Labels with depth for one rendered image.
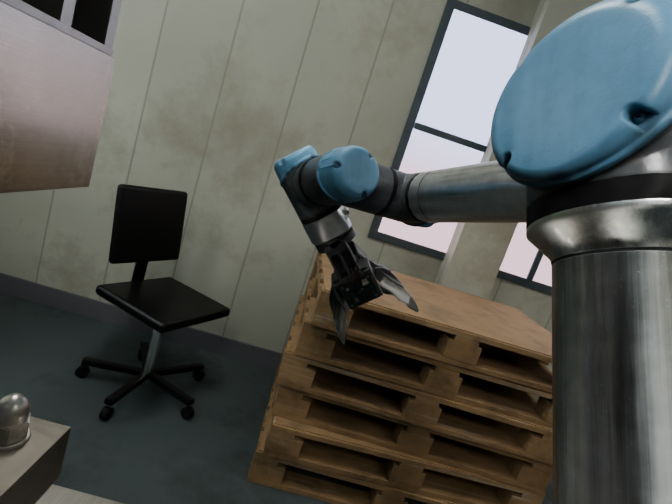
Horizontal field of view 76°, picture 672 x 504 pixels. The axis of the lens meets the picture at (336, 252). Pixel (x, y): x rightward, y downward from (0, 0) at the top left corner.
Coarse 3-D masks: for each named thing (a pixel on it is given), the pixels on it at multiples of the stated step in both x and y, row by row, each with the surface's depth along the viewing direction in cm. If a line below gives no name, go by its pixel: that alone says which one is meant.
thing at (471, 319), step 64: (320, 256) 227; (320, 320) 169; (384, 320) 205; (448, 320) 182; (512, 320) 222; (320, 384) 185; (384, 384) 179; (448, 384) 179; (512, 384) 180; (256, 448) 185; (320, 448) 197; (384, 448) 186; (448, 448) 197; (512, 448) 184
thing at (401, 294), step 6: (384, 282) 77; (390, 282) 77; (384, 288) 76; (390, 288) 76; (396, 288) 78; (402, 288) 78; (390, 294) 78; (396, 294) 75; (402, 294) 77; (408, 294) 78; (402, 300) 74; (408, 300) 76; (414, 300) 79; (408, 306) 79; (414, 306) 79
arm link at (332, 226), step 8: (328, 216) 69; (336, 216) 70; (344, 216) 71; (304, 224) 74; (312, 224) 70; (320, 224) 69; (328, 224) 69; (336, 224) 70; (344, 224) 71; (312, 232) 71; (320, 232) 70; (328, 232) 70; (336, 232) 70; (344, 232) 71; (312, 240) 72; (320, 240) 71; (328, 240) 70; (336, 240) 71
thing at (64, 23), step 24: (0, 0) 64; (24, 0) 77; (48, 0) 77; (72, 0) 79; (96, 0) 91; (120, 0) 93; (48, 24) 75; (72, 24) 92; (96, 24) 92; (96, 48) 90
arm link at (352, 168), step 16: (320, 160) 60; (336, 160) 57; (352, 160) 57; (368, 160) 58; (304, 176) 64; (320, 176) 59; (336, 176) 57; (352, 176) 57; (368, 176) 58; (384, 176) 62; (304, 192) 65; (320, 192) 61; (336, 192) 58; (352, 192) 57; (368, 192) 59; (384, 192) 62; (368, 208) 64
